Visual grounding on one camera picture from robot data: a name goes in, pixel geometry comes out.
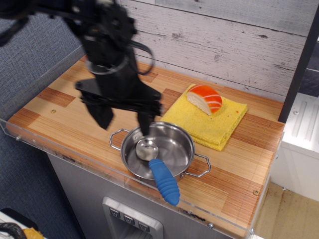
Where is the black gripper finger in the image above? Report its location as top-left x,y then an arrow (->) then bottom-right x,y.
138,112 -> 156,136
86,103 -> 114,129

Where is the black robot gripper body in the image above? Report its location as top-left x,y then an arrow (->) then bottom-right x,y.
75,61 -> 162,116

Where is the blue handled metal spoon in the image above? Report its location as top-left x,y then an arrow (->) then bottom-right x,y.
136,139 -> 180,206

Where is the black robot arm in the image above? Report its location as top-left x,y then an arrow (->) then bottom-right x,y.
0,0 -> 161,135

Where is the stainless steel pot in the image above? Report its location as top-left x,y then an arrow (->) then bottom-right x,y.
110,121 -> 211,185

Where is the salmon nigiri sushi toy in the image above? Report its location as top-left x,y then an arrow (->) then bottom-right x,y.
186,85 -> 223,115

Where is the yellow folded cloth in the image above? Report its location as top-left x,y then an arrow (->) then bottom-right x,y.
161,84 -> 248,151

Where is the clear acrylic table guard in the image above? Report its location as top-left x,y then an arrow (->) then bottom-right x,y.
0,49 -> 284,239

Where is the grey cabinet with buttons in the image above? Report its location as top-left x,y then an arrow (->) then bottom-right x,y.
48,154 -> 228,239

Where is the yellow object at corner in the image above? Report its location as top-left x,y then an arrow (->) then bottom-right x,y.
23,228 -> 45,239

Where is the white ridged appliance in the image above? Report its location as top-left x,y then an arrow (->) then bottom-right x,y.
270,93 -> 319,201

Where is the black braided cable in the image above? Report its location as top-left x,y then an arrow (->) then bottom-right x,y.
0,223 -> 24,239

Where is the black right vertical post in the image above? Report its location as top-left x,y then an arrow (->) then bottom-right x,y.
278,7 -> 319,123

